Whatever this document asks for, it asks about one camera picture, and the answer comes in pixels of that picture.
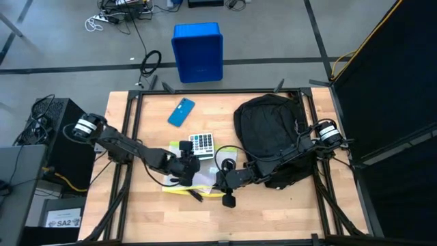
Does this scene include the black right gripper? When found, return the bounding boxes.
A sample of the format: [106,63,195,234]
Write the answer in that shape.
[220,159,257,208]

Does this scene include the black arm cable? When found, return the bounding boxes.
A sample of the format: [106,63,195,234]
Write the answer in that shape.
[213,144,274,184]
[62,122,81,146]

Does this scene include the black cable bundle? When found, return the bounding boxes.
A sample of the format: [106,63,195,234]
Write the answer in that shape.
[12,94,56,148]

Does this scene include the white power strip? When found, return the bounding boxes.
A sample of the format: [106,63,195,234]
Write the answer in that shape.
[91,12,120,24]

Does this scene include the grey case with SA2 label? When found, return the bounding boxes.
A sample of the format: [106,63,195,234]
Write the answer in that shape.
[40,197,86,229]

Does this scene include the black device with cables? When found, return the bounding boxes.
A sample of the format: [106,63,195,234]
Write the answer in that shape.
[97,0,154,22]

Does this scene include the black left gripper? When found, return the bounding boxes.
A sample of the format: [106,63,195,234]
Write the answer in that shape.
[169,140,201,188]

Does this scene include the blue smartphone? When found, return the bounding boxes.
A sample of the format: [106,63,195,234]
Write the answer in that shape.
[167,97,197,128]

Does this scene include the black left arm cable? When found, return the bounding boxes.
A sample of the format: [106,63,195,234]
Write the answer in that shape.
[62,122,81,146]

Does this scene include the blue plastic bin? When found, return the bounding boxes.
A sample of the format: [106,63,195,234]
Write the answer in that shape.
[171,22,224,84]

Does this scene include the black flat box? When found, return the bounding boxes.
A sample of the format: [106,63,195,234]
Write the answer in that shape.
[186,0,225,9]

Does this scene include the black power adapter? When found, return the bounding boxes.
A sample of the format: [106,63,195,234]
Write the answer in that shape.
[225,0,253,11]

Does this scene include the thick yellow power cable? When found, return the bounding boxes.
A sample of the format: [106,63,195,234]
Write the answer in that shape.
[40,166,89,193]

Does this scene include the black backpack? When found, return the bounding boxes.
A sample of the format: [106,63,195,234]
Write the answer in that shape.
[233,93,317,191]

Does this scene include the black computer tower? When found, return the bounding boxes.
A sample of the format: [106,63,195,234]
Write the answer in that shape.
[20,98,102,192]

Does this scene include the black aluminium table frame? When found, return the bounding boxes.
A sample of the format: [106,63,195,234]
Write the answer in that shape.
[77,74,383,246]

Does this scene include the white coiled cable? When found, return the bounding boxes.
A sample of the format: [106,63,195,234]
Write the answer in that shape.
[84,16,104,33]

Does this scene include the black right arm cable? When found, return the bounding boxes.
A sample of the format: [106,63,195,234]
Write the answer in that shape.
[213,144,274,184]

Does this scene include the white mesh pouch yellow trim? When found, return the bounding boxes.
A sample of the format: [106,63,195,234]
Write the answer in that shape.
[162,140,239,196]

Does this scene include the grey desk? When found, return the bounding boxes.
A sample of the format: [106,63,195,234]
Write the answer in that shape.
[0,144,48,246]

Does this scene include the black curtain panel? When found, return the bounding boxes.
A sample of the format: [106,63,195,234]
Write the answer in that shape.
[329,0,437,246]

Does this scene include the coiled black cable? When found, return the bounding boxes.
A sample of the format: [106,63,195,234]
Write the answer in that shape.
[136,50,163,88]

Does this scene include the white calculator dark keys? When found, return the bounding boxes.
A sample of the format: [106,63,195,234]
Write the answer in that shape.
[188,132,216,161]

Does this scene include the long thin yellow cable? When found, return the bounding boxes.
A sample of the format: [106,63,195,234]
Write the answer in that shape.
[330,0,404,81]

